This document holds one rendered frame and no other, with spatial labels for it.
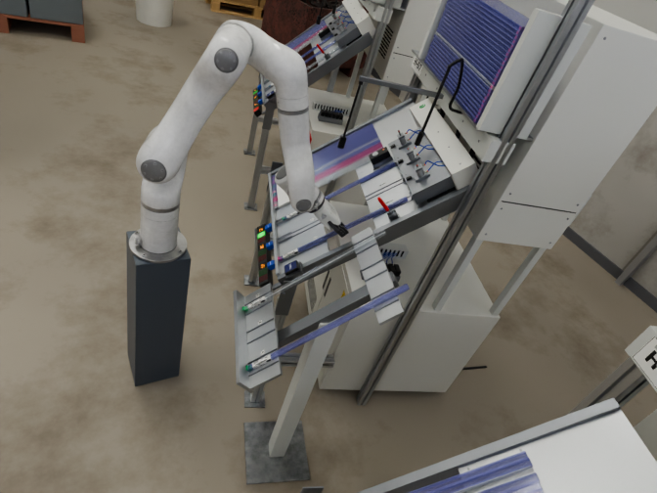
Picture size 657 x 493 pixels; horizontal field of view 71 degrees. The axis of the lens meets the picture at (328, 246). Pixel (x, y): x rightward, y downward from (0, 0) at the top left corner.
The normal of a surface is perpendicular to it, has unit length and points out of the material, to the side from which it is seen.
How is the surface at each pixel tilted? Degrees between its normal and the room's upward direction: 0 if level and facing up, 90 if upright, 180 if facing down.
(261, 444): 0
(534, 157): 90
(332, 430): 0
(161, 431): 0
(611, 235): 90
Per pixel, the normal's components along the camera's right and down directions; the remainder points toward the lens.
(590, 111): 0.14, 0.65
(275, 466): 0.26, -0.75
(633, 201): -0.86, 0.11
